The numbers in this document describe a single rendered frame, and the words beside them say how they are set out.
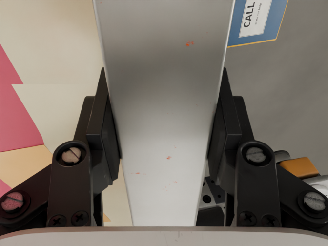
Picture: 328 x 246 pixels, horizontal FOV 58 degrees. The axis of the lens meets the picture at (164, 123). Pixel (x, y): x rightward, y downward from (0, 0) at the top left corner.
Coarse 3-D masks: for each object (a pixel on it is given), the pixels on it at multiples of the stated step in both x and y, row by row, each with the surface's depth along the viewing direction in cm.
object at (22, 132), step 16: (0, 96) 15; (16, 96) 15; (0, 112) 16; (16, 112) 16; (0, 128) 16; (16, 128) 16; (32, 128) 16; (0, 144) 17; (16, 144) 17; (32, 144) 17; (0, 192) 21
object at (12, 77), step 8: (0, 48) 13; (0, 56) 13; (0, 64) 13; (8, 64) 13; (0, 72) 14; (8, 72) 14; (16, 72) 14; (0, 80) 14; (8, 80) 14; (16, 80) 14
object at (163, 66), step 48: (96, 0) 8; (144, 0) 8; (192, 0) 8; (144, 48) 9; (192, 48) 9; (144, 96) 10; (192, 96) 10; (144, 144) 12; (192, 144) 12; (144, 192) 15; (192, 192) 15
